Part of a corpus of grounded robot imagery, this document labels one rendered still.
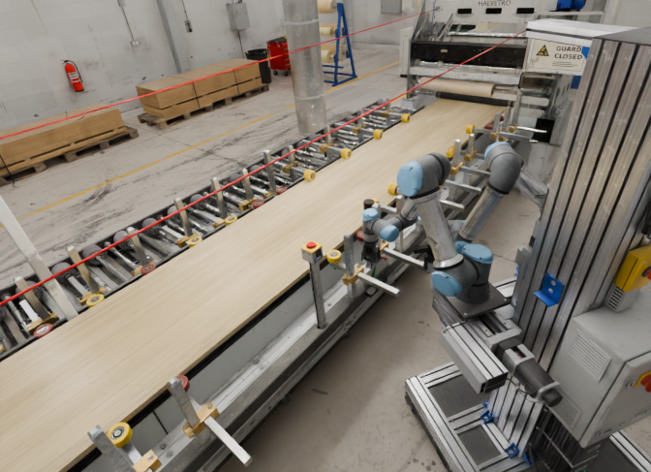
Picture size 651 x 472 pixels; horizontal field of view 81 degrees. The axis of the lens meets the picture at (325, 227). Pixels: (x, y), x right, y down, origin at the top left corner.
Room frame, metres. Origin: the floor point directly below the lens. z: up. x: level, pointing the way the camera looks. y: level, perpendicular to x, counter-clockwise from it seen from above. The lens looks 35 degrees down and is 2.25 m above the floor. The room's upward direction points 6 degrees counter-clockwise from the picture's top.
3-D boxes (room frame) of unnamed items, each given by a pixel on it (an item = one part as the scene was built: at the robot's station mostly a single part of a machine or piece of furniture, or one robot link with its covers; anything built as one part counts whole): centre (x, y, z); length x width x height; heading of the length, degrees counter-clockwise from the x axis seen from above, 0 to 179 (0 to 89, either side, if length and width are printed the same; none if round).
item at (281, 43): (10.35, 0.58, 0.41); 0.76 x 0.48 x 0.81; 143
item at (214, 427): (0.81, 0.52, 0.81); 0.43 x 0.03 x 0.04; 46
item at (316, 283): (1.35, 0.07, 0.93); 0.05 x 0.04 x 0.45; 136
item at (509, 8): (4.19, -1.88, 0.95); 1.65 x 0.70 x 1.90; 46
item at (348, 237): (1.54, -0.11, 0.89); 0.03 x 0.03 x 0.48; 46
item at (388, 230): (1.42, -0.28, 1.22); 0.11 x 0.11 x 0.08; 33
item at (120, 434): (0.77, 0.83, 0.85); 0.08 x 0.08 x 0.11
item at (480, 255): (1.15, -0.59, 1.21); 0.13 x 0.12 x 0.14; 123
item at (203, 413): (0.83, 0.57, 0.81); 0.13 x 0.06 x 0.05; 136
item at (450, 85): (3.99, -1.68, 1.05); 1.43 x 0.12 x 0.12; 46
